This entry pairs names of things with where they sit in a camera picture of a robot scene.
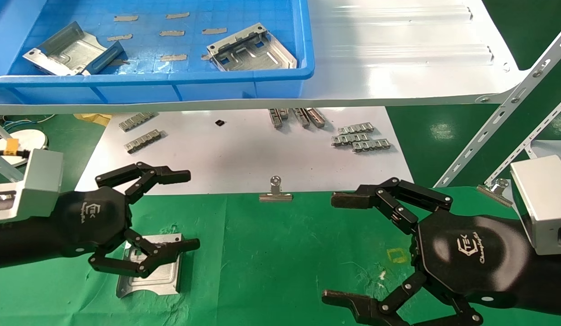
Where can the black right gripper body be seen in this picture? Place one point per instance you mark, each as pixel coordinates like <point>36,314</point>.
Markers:
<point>470,258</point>

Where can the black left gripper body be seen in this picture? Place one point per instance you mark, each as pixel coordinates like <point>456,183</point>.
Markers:
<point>92,219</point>

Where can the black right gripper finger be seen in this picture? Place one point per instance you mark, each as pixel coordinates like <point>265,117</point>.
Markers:
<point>357,305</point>
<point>353,199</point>

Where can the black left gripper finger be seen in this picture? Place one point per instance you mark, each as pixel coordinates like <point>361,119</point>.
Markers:
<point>172,176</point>
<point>172,249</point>

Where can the grey sheet metal part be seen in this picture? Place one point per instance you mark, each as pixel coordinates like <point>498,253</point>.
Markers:
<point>160,280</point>
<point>258,52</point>
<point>65,52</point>

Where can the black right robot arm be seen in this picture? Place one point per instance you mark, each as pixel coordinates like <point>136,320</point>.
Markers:
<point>552,280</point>

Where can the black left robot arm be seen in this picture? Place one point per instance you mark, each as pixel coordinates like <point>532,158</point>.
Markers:
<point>22,242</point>

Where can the small grey metal connector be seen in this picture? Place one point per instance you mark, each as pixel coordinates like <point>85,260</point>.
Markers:
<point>284,113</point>
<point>316,117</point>
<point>356,128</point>
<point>372,145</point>
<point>275,118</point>
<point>348,139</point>
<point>144,141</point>
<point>301,117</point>
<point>136,121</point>

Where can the silver binder clip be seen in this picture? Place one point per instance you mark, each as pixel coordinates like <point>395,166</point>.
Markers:
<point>495,190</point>
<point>275,195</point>

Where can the white floor sheet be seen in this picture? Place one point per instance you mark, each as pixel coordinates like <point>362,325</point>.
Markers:
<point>244,158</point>

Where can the green cloth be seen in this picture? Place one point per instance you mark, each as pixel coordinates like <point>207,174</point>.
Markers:
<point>271,262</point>

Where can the yellow plastic bag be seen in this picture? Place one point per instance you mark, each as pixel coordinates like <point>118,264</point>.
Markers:
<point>92,118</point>

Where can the blue plastic bin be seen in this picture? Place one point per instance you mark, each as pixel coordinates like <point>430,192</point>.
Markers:
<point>217,86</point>

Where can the white round stand base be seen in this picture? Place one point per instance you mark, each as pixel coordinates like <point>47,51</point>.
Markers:
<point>31,138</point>

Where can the grey aluminium bar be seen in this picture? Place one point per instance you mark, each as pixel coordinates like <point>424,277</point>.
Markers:
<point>2,167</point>

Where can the white perforated angle bar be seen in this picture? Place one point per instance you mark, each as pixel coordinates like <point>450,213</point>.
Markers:
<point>529,140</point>
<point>488,129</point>

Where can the white metal shelf panel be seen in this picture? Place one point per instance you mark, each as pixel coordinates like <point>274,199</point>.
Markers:
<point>398,68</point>

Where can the grey tape strip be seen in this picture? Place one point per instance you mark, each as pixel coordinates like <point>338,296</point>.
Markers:
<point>172,33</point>
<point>177,15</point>
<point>125,18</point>
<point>214,31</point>

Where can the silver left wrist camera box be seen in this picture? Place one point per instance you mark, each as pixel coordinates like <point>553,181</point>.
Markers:
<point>40,181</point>

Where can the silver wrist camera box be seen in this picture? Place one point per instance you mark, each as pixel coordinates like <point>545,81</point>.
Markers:
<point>540,203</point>
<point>40,181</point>

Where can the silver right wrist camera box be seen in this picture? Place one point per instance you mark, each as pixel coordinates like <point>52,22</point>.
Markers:
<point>540,203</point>

